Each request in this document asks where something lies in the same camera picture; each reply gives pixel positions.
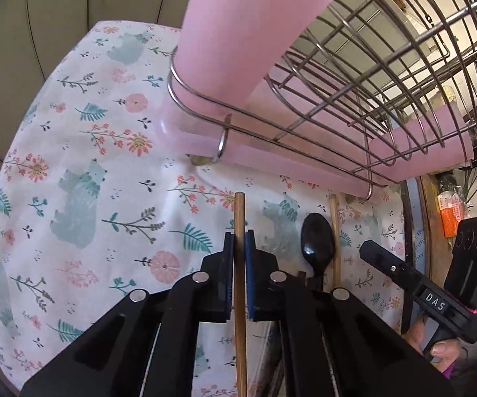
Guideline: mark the light wooden chopstick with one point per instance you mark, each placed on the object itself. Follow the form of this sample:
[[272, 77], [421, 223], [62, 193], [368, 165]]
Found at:
[[240, 215], [334, 223]]

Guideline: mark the floral bear printed tablecloth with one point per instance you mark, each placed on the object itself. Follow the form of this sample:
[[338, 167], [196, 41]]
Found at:
[[97, 173]]

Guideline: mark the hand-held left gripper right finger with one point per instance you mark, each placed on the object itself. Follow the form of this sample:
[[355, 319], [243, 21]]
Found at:
[[250, 273]]

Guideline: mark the person's right hand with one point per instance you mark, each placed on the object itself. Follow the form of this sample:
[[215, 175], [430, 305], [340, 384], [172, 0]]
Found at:
[[445, 353]]

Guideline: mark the black plastic spoon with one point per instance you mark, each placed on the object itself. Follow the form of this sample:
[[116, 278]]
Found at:
[[317, 240]]

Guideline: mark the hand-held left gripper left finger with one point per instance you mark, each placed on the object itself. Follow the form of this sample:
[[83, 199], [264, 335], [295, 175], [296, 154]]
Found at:
[[229, 273]]

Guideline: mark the orange packet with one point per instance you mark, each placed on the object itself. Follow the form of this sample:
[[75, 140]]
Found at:
[[449, 215]]

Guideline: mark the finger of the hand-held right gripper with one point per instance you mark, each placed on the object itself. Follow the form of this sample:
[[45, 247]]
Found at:
[[381, 258]]

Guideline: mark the pink plastic drip tray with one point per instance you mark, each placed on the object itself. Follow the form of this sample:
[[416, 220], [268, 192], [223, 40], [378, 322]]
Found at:
[[221, 29]]

